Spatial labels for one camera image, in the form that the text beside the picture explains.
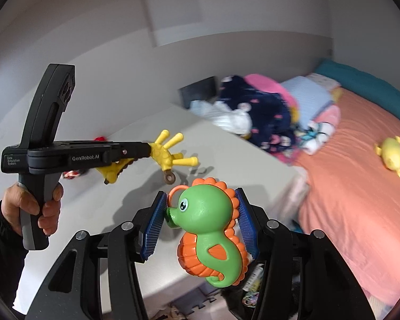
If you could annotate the cartoon boy doll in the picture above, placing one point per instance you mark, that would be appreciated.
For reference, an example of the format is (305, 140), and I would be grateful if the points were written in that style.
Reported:
(73, 174)

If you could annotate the pink blanket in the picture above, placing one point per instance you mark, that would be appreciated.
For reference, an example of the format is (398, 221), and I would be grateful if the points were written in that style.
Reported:
(323, 126)

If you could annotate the orange bed sheet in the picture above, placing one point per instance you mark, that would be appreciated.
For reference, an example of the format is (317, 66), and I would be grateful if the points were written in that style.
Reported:
(354, 199)

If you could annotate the white crumpled cloth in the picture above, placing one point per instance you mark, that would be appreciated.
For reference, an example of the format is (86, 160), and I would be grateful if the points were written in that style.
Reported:
(221, 115)

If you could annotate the teal pillow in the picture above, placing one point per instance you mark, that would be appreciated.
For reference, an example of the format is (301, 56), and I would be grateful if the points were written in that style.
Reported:
(363, 84)

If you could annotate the red heart plush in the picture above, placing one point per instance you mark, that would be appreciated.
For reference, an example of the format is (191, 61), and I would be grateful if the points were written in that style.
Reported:
(100, 139)

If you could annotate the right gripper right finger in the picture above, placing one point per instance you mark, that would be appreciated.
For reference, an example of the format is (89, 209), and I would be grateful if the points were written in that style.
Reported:
(328, 288)

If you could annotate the yellow duck plush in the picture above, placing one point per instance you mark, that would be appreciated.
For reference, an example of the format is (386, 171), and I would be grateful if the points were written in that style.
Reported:
(389, 151)

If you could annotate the green orange seahorse toy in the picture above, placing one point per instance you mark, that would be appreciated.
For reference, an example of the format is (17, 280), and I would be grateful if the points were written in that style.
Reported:
(207, 212)

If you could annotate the light blue folded cloth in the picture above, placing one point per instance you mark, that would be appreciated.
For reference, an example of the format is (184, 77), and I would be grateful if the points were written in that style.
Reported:
(311, 98)

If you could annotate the black box on floor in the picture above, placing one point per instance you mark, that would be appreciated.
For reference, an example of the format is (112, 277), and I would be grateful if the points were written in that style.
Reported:
(203, 90)

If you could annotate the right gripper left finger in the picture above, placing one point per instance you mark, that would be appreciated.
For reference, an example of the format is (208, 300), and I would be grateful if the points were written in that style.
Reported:
(71, 288)

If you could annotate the navy patterned blanket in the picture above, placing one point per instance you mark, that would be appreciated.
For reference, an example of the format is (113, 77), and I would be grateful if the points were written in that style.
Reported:
(270, 119)

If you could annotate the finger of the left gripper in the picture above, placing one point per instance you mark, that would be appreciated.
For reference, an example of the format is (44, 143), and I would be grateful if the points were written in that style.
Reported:
(130, 150)
(119, 166)

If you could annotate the person's left hand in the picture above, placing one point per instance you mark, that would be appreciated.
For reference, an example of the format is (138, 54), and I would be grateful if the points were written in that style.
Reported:
(16, 199)

